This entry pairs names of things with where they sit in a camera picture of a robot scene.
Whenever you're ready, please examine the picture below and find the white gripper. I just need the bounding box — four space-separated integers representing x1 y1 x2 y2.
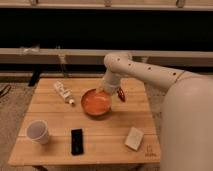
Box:
96 76 120 95

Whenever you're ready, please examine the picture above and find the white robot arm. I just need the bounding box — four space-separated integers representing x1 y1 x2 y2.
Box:
101 51 213 171

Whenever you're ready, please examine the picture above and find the dark red small object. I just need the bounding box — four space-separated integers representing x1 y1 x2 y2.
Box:
117 88 126 102

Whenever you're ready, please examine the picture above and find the orange bowl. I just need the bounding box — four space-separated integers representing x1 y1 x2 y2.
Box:
81 89 111 116

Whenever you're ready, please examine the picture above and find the white tube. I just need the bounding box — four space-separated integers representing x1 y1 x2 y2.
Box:
53 81 75 105

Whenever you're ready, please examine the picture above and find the wooden table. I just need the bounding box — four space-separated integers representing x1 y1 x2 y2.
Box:
9 78 160 166

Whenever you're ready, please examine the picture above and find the white sponge block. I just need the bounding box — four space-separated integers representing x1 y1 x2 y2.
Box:
125 127 144 151

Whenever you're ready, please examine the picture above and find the black cable on floor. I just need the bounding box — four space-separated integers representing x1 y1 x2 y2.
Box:
0 83 12 99

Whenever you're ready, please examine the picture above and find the grey horizontal rail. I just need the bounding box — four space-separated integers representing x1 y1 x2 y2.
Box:
0 47 213 67

